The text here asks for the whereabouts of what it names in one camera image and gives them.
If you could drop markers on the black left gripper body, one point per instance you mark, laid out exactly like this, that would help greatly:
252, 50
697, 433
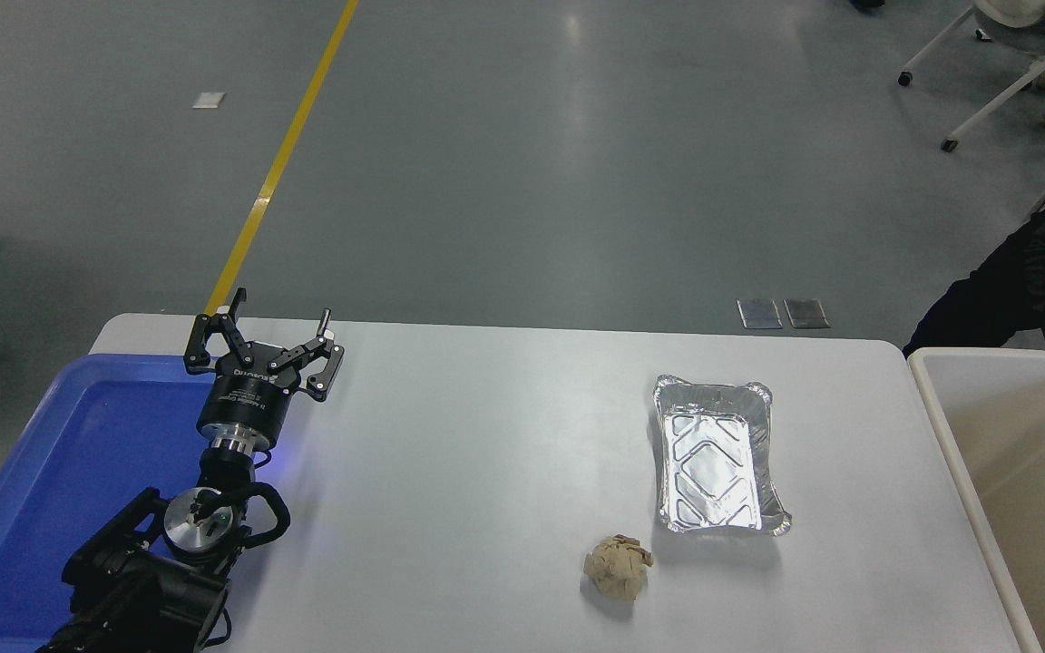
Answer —
249, 404

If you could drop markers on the blue plastic tray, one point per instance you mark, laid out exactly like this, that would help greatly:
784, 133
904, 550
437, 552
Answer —
78, 453

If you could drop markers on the crumpled tan paper ball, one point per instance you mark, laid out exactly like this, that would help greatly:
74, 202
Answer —
618, 569

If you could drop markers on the rectangular foil tray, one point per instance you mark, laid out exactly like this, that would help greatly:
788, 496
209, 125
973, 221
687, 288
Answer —
713, 453

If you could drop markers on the metal floor plate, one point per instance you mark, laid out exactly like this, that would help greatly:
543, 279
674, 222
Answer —
805, 313
759, 313

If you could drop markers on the large pale bin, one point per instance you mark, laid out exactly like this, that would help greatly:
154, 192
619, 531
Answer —
1003, 426

